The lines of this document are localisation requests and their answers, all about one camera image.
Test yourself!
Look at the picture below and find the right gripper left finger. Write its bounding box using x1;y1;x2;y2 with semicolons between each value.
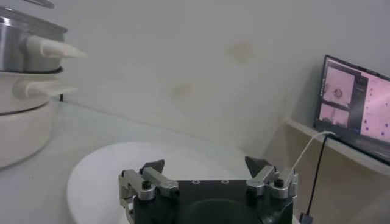
118;159;180;224

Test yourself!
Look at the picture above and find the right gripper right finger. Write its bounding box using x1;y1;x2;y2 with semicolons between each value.
244;156;299;200

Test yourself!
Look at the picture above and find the round glass pot lid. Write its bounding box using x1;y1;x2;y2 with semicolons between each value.
21;0;55;9

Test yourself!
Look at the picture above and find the perforated steel steamer basket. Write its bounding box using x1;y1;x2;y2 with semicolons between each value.
0;5;88;74

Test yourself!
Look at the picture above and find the large white plate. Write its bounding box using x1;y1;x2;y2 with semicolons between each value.
66;141;254;224

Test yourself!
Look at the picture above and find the white side table beige panel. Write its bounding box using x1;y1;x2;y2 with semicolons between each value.
264;117;390;224

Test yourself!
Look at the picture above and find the dark laptop with pink screen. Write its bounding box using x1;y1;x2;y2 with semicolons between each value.
313;54;390;167

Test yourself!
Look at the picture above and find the cream electric cooker pot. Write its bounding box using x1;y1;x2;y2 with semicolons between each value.
0;66;79;170

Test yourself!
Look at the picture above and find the white laptop cable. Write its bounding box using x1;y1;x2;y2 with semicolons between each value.
291;131;336;179

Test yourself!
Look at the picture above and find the black laptop power cable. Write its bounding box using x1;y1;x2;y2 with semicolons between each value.
299;135;329;224

